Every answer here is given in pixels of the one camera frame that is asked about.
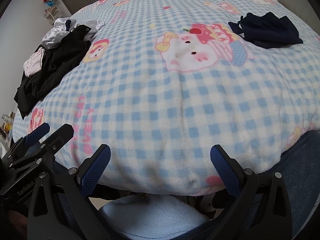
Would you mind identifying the pink printed pants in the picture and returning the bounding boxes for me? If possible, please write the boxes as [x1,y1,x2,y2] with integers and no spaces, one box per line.
[23,48,46,78]

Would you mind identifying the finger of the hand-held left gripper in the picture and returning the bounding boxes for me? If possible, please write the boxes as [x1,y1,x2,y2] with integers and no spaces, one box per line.
[15,122,51,150]
[7,124,74,173]

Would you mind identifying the navy blue garment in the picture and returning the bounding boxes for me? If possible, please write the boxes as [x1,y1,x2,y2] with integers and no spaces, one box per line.
[228,12,304,50]

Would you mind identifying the shelf with toys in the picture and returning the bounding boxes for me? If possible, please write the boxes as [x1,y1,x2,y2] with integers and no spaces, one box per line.
[41,0,63,23]

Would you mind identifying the black garment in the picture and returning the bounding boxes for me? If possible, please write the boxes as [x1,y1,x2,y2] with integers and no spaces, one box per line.
[14,25,92,120]

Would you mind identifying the light blue fluffy towel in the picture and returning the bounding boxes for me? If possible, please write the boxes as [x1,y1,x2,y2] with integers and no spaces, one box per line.
[99,194,210,240]

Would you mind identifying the white satin garment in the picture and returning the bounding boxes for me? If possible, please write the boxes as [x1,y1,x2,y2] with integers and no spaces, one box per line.
[41,17,105,50]

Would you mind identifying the blue checkered printed blanket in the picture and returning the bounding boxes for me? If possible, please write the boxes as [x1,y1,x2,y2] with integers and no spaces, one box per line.
[11,0,320,197]

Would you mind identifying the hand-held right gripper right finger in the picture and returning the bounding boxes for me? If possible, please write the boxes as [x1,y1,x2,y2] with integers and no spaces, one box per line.
[210,144,293,240]

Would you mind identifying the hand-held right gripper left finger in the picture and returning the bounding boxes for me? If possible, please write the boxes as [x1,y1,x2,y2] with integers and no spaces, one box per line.
[27,144,118,240]

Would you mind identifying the person's right leg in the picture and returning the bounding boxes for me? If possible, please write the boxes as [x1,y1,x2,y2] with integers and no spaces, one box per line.
[260,130,320,240]

